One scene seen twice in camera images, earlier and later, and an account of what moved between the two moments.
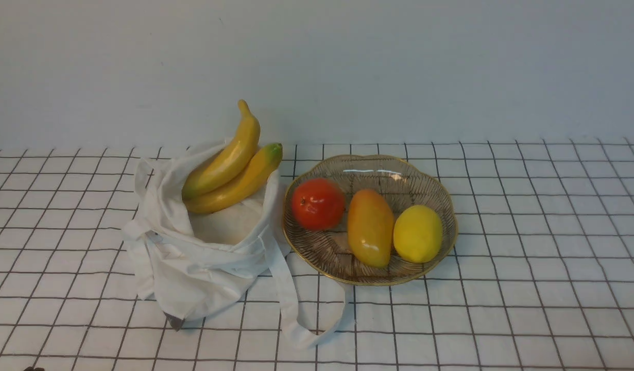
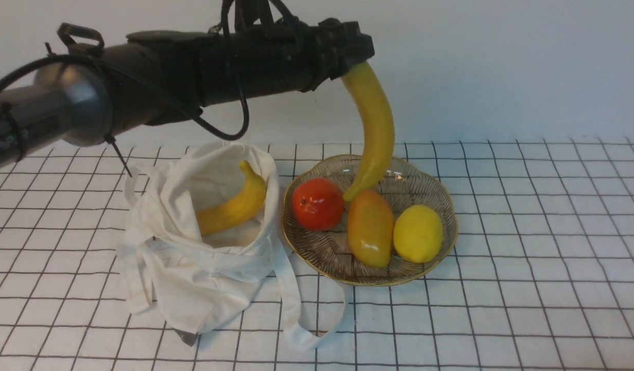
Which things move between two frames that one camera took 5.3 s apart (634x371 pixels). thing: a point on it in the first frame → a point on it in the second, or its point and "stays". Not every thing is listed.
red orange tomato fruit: [318, 204] stays
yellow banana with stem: [229, 159] → [245, 206]
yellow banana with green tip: [243, 187] → [363, 81]
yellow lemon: [417, 233] stays
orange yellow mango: [371, 228] stays
